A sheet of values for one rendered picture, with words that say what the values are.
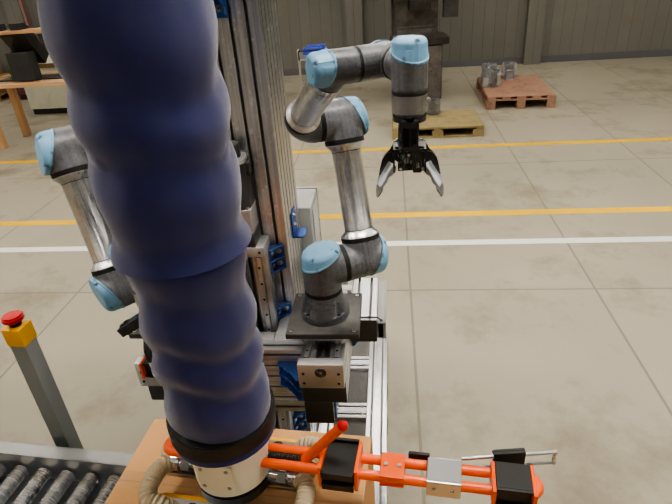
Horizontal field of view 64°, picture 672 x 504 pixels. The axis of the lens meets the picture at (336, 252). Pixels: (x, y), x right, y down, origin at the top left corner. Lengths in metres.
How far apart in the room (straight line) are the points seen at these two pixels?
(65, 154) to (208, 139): 0.88
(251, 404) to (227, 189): 0.44
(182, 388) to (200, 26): 0.61
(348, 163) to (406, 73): 0.50
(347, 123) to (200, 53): 0.81
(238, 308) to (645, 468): 2.20
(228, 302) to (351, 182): 0.73
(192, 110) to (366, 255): 0.91
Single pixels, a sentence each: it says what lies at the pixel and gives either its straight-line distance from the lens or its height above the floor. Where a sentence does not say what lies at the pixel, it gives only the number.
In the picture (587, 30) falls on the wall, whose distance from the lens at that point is 11.45.
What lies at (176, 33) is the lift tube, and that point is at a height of 1.95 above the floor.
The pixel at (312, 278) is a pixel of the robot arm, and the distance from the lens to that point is 1.57.
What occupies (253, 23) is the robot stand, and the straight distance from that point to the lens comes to 1.55.
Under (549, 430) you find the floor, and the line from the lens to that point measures 2.84.
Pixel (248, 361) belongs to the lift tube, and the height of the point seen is 1.37.
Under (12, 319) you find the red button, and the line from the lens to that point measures 2.08.
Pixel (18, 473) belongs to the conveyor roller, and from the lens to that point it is 2.26.
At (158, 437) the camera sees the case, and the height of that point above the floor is 0.94.
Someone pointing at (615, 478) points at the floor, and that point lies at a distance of 2.74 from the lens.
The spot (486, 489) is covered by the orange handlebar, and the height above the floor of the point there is 1.08.
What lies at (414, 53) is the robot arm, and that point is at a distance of 1.13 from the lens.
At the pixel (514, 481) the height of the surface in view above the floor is 1.10.
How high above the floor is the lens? 2.02
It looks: 29 degrees down
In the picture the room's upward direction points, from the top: 4 degrees counter-clockwise
